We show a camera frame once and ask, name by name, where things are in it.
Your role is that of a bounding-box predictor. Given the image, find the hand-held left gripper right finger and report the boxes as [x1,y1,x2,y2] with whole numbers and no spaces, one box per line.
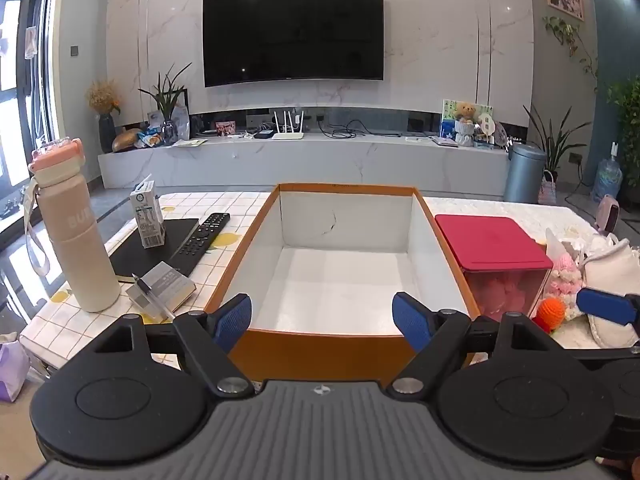
[385,291,551,397]

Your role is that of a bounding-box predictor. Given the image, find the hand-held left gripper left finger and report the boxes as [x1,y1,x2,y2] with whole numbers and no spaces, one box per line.
[92,292,256,399]

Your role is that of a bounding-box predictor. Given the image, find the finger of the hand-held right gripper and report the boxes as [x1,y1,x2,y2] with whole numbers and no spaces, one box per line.
[576,286,640,333]

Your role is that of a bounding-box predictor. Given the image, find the pink white crochet piece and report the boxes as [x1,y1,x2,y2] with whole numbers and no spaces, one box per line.
[545,252,583,311]

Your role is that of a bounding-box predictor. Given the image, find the orange cardboard box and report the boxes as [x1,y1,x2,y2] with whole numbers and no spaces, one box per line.
[202,183,483,383]

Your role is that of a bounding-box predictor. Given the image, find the white fabric pouch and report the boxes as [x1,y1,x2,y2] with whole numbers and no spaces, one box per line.
[582,234,640,350]

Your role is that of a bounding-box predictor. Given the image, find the orange crochet ball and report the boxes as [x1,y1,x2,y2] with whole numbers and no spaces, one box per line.
[531,297,566,333]

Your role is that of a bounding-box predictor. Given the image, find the grey notepad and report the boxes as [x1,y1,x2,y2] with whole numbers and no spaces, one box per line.
[125,261,197,318]

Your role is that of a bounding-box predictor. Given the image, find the black remote control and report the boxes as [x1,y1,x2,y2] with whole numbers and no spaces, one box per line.
[169,212,231,277]

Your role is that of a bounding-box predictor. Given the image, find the black pen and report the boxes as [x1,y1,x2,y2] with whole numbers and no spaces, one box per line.
[131,273,176,321]

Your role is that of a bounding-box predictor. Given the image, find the pink device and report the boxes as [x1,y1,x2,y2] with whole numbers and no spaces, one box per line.
[595,194,622,236]

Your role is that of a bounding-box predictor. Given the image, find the black notebook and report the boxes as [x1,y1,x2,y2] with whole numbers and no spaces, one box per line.
[109,217,201,281]

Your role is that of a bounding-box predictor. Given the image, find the red-lidded clear container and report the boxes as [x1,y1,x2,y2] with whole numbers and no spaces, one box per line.
[434,214,555,323]

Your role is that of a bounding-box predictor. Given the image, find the white grid lemon tablecloth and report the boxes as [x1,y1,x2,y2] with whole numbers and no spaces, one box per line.
[19,191,273,386]

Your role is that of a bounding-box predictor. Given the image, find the blue water jug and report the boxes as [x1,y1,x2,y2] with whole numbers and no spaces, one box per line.
[591,142,623,204]

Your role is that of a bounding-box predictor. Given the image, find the pink woven bag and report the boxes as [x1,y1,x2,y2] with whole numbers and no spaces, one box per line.
[537,170,558,206]

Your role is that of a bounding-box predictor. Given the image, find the small milk carton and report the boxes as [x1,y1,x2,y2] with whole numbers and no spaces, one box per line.
[130,175,167,249]

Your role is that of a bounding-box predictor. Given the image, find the grey-blue trash can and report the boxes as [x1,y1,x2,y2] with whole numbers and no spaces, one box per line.
[503,142,547,204]

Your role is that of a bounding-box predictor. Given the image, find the white marble television console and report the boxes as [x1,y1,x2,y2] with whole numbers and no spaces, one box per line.
[98,132,512,201]

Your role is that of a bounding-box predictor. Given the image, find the beige pink-lidded water bottle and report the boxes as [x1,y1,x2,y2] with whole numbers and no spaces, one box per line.
[25,138,122,313]

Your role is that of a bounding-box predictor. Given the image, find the long-leaf potted floor plant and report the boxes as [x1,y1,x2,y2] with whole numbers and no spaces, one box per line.
[522,105,591,181]

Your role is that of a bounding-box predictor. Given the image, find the tall leafy green plant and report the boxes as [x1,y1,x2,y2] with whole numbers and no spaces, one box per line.
[606,77,640,188]

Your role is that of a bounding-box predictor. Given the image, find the white router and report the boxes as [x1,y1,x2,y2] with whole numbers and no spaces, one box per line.
[271,108,306,141]

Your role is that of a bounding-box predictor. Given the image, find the snack packets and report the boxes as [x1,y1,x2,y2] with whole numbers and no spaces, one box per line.
[135,125,165,149]

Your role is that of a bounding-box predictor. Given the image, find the brown gourd ornament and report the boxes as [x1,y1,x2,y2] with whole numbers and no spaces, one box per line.
[112,127,143,153]

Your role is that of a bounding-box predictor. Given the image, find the brown teddy bear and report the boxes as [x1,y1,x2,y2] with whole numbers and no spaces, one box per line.
[453,101,477,148]

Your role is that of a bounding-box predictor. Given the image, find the printed photo board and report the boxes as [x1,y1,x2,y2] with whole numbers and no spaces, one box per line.
[440,99,495,141]

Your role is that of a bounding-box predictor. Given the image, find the dried flowers in dark vase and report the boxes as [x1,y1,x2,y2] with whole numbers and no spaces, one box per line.
[86,79,122,153]

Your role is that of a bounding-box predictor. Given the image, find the green plant in glass vase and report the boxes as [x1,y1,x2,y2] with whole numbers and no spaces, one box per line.
[138,62,193,145]

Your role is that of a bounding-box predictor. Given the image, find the purple bag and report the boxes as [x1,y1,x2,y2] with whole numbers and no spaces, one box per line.
[0,340,31,403]

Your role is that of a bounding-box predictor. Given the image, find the hanging vine plant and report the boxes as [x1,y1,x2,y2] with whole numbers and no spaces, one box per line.
[542,15,601,91]

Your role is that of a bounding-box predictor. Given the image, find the black cables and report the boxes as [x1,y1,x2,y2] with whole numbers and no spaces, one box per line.
[320,119,402,139]

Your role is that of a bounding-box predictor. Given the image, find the black wall television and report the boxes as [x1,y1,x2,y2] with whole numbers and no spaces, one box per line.
[202,0,385,88]

